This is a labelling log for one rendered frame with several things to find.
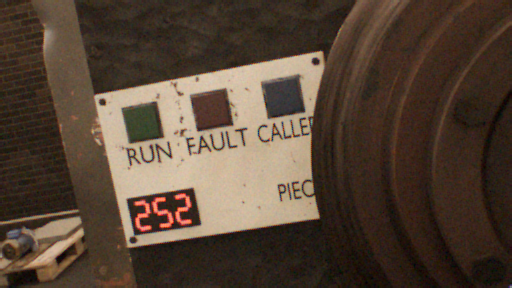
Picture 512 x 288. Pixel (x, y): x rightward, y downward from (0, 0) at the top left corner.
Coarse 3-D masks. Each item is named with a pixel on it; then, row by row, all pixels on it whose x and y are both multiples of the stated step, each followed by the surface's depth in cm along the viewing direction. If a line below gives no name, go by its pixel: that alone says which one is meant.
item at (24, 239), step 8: (8, 232) 488; (16, 232) 484; (24, 232) 490; (32, 232) 504; (8, 240) 481; (16, 240) 483; (24, 240) 489; (32, 240) 497; (8, 248) 479; (16, 248) 476; (24, 248) 486; (32, 248) 499; (8, 256) 480; (16, 256) 476
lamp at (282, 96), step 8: (288, 80) 72; (296, 80) 72; (264, 88) 72; (272, 88) 72; (280, 88) 72; (288, 88) 72; (296, 88) 72; (272, 96) 72; (280, 96) 72; (288, 96) 72; (296, 96) 72; (272, 104) 72; (280, 104) 72; (288, 104) 72; (296, 104) 72; (272, 112) 72; (280, 112) 72; (288, 112) 72
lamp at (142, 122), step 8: (128, 112) 74; (136, 112) 74; (144, 112) 74; (152, 112) 74; (128, 120) 75; (136, 120) 74; (144, 120) 74; (152, 120) 74; (128, 128) 75; (136, 128) 75; (144, 128) 75; (152, 128) 74; (136, 136) 75; (144, 136) 75; (152, 136) 75
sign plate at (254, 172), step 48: (96, 96) 75; (144, 96) 74; (192, 96) 74; (240, 96) 73; (144, 144) 75; (192, 144) 75; (240, 144) 74; (288, 144) 73; (144, 192) 76; (192, 192) 75; (240, 192) 75; (288, 192) 74; (144, 240) 77
